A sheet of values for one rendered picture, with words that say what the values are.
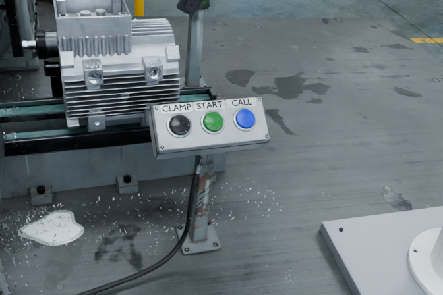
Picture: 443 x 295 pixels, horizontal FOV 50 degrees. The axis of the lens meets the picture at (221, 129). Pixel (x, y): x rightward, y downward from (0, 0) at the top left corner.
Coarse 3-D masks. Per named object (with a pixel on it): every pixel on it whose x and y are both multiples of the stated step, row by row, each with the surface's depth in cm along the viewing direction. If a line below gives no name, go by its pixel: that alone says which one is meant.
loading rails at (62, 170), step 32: (192, 96) 104; (32, 128) 95; (64, 128) 97; (128, 128) 90; (32, 160) 87; (64, 160) 89; (96, 160) 92; (128, 160) 94; (160, 160) 96; (192, 160) 99; (224, 160) 101; (32, 192) 89; (128, 192) 94
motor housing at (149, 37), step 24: (144, 24) 87; (168, 24) 88; (144, 48) 84; (72, 72) 80; (120, 72) 81; (168, 72) 84; (72, 96) 80; (96, 96) 82; (120, 96) 83; (144, 96) 84; (168, 96) 86; (120, 120) 91
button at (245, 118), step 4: (240, 112) 71; (244, 112) 71; (248, 112) 71; (236, 116) 71; (240, 116) 71; (244, 116) 71; (248, 116) 71; (252, 116) 71; (236, 120) 71; (240, 120) 71; (244, 120) 71; (248, 120) 71; (252, 120) 71; (240, 124) 70; (244, 124) 70; (248, 124) 71; (252, 124) 71
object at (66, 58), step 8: (168, 48) 84; (176, 48) 84; (64, 56) 78; (72, 56) 79; (168, 56) 83; (176, 56) 84; (64, 64) 78; (72, 64) 78; (72, 120) 85; (72, 128) 87
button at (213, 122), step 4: (212, 112) 70; (208, 116) 69; (212, 116) 70; (216, 116) 70; (220, 116) 70; (204, 120) 69; (208, 120) 69; (212, 120) 69; (216, 120) 70; (220, 120) 70; (204, 124) 69; (208, 124) 69; (212, 124) 69; (216, 124) 69; (220, 124) 70; (208, 128) 69; (212, 128) 69; (216, 128) 69; (220, 128) 70
